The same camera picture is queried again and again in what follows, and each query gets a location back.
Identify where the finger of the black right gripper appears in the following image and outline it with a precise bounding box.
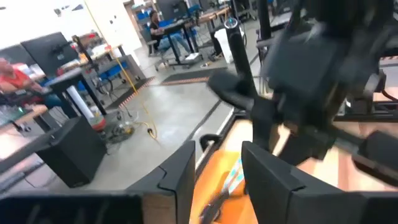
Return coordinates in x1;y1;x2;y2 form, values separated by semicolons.
278;124;338;166
251;104;282;152

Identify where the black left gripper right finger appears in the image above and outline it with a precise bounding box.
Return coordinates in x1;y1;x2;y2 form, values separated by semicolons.
241;141;398;224

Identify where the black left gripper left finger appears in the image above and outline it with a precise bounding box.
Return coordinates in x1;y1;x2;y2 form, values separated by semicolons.
0;139;196;224

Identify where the silver spoon patterned blue handle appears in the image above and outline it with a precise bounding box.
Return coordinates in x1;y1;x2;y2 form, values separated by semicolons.
198;157;246;224

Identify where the orange plastic container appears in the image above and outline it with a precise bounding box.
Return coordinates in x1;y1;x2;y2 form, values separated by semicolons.
188;149;259;224

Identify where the black round tower device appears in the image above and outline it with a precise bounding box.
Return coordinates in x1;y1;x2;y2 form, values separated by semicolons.
223;17;259;98

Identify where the black floor mat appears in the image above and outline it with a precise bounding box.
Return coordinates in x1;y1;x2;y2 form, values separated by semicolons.
105;76;156;110
160;67;229;87

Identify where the black speaker box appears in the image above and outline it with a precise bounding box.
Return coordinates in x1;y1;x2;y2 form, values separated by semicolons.
35;115;108;189

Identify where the white paper roll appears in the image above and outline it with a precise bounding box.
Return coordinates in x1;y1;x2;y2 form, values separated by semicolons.
65;85;96;121

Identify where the person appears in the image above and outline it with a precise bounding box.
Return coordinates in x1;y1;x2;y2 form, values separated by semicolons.
0;57;44;94
148;9;200;62

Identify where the black computer monitor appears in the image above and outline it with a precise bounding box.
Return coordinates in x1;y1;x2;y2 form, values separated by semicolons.
20;30;80;77

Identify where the floor cable pile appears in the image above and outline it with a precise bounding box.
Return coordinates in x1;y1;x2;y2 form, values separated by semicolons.
102;107;137;146

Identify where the yellow hanging power cord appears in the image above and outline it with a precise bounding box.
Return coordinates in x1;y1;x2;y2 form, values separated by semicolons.
83;0;159;141

